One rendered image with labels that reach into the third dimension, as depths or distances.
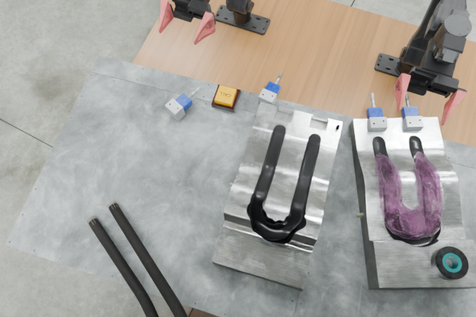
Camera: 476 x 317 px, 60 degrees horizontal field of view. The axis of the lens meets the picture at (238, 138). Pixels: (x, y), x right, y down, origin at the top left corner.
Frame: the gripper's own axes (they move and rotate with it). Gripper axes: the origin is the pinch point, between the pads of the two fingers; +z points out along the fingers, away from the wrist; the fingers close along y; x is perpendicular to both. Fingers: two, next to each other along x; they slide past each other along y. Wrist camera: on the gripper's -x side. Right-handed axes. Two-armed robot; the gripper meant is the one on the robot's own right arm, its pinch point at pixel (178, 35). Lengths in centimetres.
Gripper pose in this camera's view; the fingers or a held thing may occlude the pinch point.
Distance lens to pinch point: 106.6
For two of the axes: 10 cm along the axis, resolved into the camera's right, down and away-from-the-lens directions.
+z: -3.8, 8.7, -3.2
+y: 9.2, 3.4, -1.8
